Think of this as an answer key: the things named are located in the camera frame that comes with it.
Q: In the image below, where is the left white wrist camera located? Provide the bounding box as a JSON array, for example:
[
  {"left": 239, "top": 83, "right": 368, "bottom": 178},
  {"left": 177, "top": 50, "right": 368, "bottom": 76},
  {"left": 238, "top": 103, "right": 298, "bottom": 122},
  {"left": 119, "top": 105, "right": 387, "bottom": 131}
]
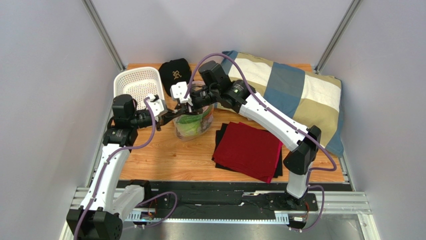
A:
[{"left": 144, "top": 93, "right": 168, "bottom": 117}]

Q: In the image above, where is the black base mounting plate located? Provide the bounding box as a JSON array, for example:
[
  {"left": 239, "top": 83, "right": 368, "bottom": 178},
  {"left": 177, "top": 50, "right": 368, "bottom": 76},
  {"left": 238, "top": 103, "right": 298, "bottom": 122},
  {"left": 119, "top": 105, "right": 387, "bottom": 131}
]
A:
[{"left": 149, "top": 181, "right": 321, "bottom": 220}]

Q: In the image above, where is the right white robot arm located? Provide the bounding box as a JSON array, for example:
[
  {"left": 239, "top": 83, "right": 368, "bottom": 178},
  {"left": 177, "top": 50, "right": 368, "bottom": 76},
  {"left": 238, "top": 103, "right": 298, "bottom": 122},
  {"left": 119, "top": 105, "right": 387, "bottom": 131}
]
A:
[{"left": 170, "top": 61, "right": 321, "bottom": 200}]

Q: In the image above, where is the white plastic basket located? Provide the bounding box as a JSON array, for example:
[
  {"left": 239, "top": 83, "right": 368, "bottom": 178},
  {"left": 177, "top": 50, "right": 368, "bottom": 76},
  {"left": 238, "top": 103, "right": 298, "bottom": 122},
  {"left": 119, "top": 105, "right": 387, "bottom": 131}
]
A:
[{"left": 113, "top": 66, "right": 165, "bottom": 110}]

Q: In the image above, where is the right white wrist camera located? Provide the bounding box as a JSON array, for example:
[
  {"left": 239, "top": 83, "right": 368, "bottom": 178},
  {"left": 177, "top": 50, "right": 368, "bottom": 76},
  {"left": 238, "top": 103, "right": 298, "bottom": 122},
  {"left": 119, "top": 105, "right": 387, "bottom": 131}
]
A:
[{"left": 170, "top": 81, "right": 193, "bottom": 106}]

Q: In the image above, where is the clear zip top bag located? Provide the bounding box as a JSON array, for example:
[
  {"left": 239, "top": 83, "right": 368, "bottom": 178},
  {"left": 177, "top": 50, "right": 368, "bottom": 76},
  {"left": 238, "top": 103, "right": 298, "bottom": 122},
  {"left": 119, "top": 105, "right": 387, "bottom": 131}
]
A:
[{"left": 170, "top": 81, "right": 214, "bottom": 141}]

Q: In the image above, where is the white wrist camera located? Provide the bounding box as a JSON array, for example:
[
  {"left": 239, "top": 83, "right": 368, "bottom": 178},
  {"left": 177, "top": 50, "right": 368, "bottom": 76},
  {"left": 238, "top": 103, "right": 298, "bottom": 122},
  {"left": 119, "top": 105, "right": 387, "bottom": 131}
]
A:
[
  {"left": 170, "top": 81, "right": 193, "bottom": 106},
  {"left": 144, "top": 93, "right": 168, "bottom": 117}
]

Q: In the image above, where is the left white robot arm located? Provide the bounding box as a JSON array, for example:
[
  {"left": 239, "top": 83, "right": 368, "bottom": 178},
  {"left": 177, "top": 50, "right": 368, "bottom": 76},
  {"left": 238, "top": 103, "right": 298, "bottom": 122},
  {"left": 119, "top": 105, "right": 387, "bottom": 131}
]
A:
[{"left": 66, "top": 94, "right": 179, "bottom": 240}]

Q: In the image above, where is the black baseball cap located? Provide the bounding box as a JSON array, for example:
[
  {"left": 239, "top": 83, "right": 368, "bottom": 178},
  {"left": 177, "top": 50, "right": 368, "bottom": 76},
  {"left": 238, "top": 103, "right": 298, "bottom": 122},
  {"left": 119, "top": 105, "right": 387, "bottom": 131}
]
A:
[{"left": 158, "top": 58, "right": 192, "bottom": 97}]

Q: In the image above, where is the corner aluminium post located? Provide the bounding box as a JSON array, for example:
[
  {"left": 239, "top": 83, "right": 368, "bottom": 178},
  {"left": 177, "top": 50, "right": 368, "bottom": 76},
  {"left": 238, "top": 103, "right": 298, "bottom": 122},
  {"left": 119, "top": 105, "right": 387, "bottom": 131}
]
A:
[
  {"left": 313, "top": 0, "right": 364, "bottom": 74},
  {"left": 82, "top": 0, "right": 126, "bottom": 72}
]

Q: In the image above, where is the left corner aluminium post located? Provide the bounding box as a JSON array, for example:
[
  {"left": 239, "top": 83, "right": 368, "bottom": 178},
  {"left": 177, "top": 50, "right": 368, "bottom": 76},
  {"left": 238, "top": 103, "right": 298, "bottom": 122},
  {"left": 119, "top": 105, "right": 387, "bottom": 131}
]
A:
[{"left": 82, "top": 0, "right": 126, "bottom": 72}]

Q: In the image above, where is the aluminium frame rail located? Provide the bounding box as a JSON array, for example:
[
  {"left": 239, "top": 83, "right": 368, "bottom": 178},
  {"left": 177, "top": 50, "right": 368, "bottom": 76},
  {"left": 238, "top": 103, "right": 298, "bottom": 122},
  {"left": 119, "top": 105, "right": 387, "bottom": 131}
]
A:
[{"left": 58, "top": 186, "right": 381, "bottom": 240}]

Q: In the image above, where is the checked blue beige pillow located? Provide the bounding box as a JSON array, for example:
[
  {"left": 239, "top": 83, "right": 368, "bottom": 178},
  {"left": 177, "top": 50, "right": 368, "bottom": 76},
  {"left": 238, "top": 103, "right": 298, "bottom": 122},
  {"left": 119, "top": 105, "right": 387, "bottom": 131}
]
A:
[{"left": 224, "top": 50, "right": 344, "bottom": 158}]

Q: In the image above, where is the green toy cabbage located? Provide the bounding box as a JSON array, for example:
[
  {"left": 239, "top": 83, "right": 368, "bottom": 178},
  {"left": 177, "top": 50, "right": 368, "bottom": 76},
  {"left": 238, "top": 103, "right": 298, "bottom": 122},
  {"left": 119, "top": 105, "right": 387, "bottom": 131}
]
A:
[{"left": 175, "top": 115, "right": 201, "bottom": 138}]

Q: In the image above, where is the red folded cloth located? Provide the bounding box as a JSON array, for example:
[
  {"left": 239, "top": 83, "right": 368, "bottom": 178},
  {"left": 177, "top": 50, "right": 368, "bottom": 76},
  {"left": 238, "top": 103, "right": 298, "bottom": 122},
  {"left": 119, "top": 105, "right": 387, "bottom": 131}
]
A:
[{"left": 212, "top": 122, "right": 283, "bottom": 184}]

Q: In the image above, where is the right corner aluminium post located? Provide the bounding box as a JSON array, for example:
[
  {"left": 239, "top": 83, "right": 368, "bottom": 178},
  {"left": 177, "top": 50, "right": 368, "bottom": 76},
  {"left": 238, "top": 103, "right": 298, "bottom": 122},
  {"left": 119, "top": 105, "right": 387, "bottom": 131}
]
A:
[{"left": 313, "top": 0, "right": 364, "bottom": 74}]

